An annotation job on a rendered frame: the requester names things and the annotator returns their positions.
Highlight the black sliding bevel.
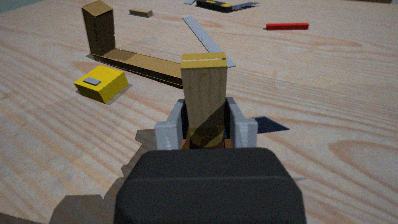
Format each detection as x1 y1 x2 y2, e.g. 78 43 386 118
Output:
196 0 258 13

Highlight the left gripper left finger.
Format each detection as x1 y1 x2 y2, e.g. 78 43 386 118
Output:
154 99 189 150

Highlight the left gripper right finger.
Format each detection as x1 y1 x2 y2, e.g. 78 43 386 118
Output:
224 97 258 148

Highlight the red rectangular bar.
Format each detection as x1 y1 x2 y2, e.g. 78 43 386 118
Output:
266 23 309 30

